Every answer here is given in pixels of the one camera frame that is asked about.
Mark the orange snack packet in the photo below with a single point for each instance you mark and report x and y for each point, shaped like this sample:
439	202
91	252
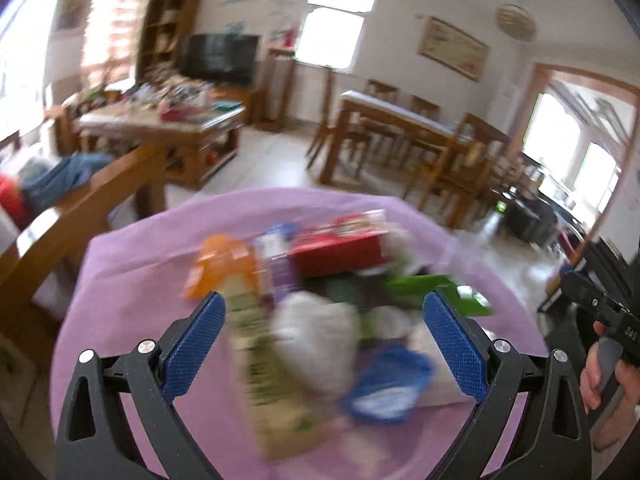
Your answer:
220	260

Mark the blue clothes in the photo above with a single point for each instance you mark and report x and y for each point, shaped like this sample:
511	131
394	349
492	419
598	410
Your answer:
65	175

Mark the wooden television stand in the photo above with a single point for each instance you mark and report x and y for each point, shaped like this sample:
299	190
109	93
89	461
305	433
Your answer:
235	102

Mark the white crumpled paper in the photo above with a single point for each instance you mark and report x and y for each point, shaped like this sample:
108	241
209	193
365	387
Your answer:
400	247

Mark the green plastic wrapper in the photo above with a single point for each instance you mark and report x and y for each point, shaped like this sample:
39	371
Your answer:
415	285

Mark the small framed picture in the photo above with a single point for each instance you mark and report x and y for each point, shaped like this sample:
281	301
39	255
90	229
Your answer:
71	11

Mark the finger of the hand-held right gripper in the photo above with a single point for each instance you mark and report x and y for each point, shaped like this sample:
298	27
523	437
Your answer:
580	290

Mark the dark grey armchair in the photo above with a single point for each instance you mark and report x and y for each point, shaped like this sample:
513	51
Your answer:
530	220

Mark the red cushion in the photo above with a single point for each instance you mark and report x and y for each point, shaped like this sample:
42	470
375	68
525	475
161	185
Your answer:
12	200

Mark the red cardboard box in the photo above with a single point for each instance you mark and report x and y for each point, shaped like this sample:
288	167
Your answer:
340	255

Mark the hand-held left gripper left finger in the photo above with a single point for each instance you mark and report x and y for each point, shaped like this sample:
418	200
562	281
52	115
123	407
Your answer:
195	345

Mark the black television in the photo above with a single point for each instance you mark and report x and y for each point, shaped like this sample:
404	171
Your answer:
220	57

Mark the pile of clutter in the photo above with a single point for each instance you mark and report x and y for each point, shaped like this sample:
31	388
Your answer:
165	97

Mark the wooden doorway frame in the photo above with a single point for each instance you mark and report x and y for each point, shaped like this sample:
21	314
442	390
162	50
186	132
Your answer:
542	72

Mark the person's right hand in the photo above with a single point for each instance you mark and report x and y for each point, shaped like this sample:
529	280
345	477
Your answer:
590	380

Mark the window with striped blinds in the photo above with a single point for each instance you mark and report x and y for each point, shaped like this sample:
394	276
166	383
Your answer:
115	30

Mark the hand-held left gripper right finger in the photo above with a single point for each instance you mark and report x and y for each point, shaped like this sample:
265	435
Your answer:
455	345

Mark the wooden sofa armrest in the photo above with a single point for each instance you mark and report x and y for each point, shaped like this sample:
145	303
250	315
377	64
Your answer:
75	210

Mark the large framed picture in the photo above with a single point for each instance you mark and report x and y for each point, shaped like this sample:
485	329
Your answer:
452	49

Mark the purple and white bottle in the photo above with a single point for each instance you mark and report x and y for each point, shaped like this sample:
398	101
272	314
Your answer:
275	260

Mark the wooden dining chair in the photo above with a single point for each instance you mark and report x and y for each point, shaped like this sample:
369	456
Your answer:
425	106
345	140
465	170
382	91

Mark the white bag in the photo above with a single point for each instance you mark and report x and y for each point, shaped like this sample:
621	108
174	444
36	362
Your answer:
315	335

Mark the purple tablecloth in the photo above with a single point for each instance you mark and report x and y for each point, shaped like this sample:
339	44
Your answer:
150	260

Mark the wooden dining table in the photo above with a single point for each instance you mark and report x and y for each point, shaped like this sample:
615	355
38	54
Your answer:
400	120

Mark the bright window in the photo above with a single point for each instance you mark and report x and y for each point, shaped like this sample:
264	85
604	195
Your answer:
330	30

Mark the green and beige packet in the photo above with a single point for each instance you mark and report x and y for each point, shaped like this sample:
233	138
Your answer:
260	360

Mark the wooden bookshelf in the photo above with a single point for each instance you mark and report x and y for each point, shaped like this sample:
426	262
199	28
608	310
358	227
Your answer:
170	25

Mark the blue plastic packet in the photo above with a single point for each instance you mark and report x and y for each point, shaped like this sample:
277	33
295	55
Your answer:
385	385

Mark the wooden coffee table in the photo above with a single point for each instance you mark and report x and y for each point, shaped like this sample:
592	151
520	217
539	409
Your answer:
200	150

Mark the red ornament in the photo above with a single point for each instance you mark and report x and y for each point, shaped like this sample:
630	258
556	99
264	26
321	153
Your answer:
288	38

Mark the round ceiling lamp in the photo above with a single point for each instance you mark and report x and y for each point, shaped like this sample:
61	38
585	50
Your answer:
516	21

